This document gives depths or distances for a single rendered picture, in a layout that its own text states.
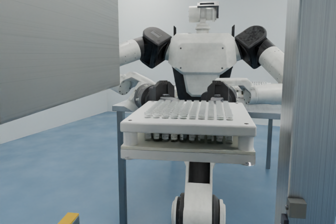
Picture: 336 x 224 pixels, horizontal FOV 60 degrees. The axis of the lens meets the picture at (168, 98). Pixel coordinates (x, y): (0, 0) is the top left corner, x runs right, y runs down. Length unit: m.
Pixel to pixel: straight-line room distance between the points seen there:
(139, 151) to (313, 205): 0.29
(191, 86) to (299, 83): 0.84
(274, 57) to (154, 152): 0.74
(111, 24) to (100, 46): 0.04
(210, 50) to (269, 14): 3.98
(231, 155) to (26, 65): 0.41
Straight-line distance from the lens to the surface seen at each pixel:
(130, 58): 1.21
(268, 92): 1.01
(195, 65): 1.17
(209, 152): 0.53
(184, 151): 0.54
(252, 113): 1.64
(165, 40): 1.24
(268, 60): 1.17
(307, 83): 0.38
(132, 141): 0.55
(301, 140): 0.39
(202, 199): 1.14
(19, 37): 0.20
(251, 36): 1.23
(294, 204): 0.41
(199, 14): 1.23
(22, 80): 0.20
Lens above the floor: 1.17
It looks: 8 degrees down
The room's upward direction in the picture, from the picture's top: straight up
